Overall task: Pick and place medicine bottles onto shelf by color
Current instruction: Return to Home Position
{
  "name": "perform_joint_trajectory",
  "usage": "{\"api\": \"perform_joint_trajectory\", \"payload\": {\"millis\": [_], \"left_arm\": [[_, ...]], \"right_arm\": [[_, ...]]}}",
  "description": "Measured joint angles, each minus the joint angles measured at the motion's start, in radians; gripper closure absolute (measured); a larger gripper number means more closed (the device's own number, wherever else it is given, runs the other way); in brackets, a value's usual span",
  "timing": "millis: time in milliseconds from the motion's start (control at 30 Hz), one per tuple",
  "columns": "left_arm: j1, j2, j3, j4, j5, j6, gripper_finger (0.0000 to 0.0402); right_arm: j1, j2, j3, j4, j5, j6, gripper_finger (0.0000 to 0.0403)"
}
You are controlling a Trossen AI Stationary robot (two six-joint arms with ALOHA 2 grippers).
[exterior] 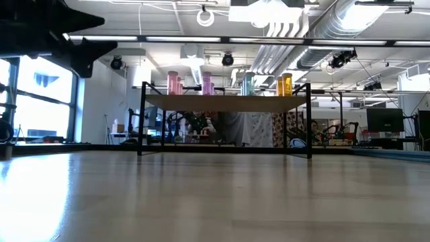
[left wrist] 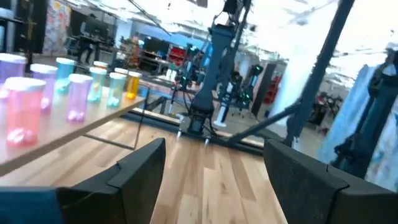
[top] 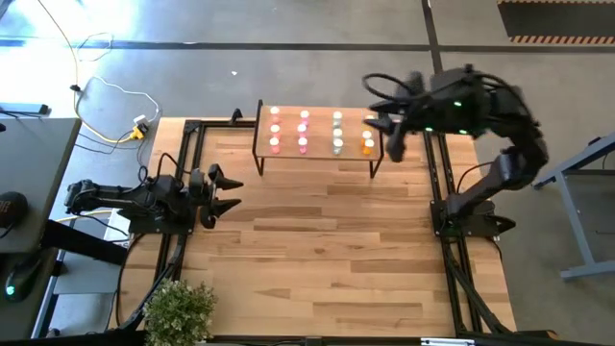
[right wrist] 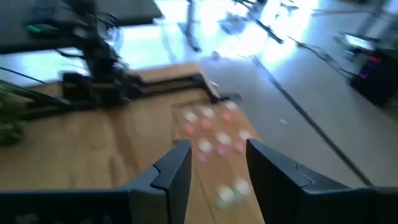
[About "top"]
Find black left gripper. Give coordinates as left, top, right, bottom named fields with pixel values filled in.
left=182, top=163, right=244, bottom=230

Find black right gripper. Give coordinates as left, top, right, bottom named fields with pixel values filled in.
left=368, top=66, right=491, bottom=163

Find white adapter yellow plug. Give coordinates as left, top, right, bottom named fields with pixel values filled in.
left=130, top=113, right=151, bottom=141

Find potted green plant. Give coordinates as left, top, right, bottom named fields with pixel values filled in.
left=142, top=278, right=218, bottom=346

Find black desk leg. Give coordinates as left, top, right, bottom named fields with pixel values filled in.
left=40, top=218, right=130, bottom=266

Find black mat hazard stripes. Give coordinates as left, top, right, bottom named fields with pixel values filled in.
left=497, top=0, right=615, bottom=45

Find grey desk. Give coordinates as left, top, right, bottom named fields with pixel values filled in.
left=0, top=117, right=82, bottom=254

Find grey-blue metal stand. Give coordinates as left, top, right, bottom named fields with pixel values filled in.
left=529, top=134, right=615, bottom=283

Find black round object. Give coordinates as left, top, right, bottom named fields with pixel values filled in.
left=0, top=190, right=29, bottom=230

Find grey flat device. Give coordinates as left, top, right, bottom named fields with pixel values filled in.
left=0, top=102, right=50, bottom=117

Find black computer mouse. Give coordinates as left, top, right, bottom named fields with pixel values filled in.
left=3, top=259, right=42, bottom=305

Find silver aluminium bar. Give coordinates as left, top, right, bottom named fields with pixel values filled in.
left=420, top=337, right=476, bottom=346

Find black aluminium table frame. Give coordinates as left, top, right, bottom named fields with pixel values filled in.
left=114, top=117, right=561, bottom=346

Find wooden shelf black metal frame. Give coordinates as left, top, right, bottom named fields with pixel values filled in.
left=253, top=99, right=386, bottom=180

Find yellow cable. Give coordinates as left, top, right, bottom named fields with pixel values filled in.
left=56, top=210, right=114, bottom=224

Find white cable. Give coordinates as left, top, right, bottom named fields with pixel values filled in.
left=36, top=0, right=162, bottom=124

